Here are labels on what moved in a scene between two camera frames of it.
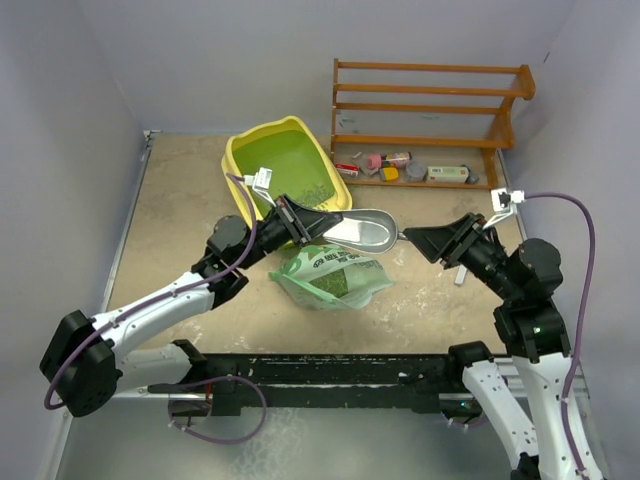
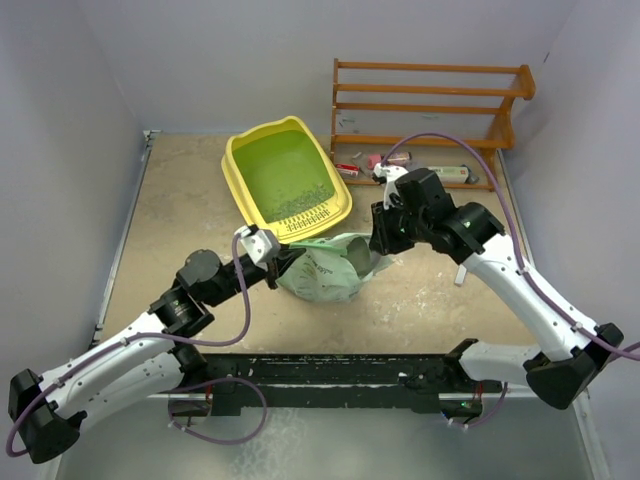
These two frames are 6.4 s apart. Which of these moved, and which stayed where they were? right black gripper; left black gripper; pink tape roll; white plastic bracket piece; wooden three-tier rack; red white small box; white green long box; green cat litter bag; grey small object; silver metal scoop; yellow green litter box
Moved: silver metal scoop; green cat litter bag; left black gripper; right black gripper
Stayed: white plastic bracket piece; grey small object; pink tape roll; wooden three-tier rack; white green long box; red white small box; yellow green litter box
